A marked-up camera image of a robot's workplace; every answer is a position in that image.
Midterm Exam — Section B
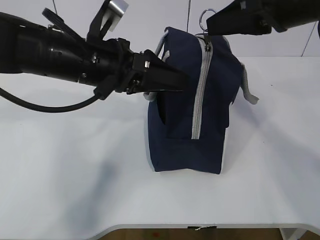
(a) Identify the navy blue lunch bag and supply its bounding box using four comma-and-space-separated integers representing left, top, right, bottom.
144, 27, 259, 175

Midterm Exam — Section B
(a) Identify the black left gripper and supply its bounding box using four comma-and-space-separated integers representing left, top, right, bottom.
78, 38, 189, 100

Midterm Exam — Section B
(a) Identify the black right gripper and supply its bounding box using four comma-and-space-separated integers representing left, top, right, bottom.
206, 0, 320, 36

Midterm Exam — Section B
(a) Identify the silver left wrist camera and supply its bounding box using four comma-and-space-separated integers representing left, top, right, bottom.
86, 0, 129, 42

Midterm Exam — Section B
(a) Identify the black tape on table edge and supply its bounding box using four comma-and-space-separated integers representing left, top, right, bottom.
187, 226, 217, 231

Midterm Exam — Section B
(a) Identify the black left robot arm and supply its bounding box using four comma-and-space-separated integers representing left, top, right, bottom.
0, 9, 188, 100

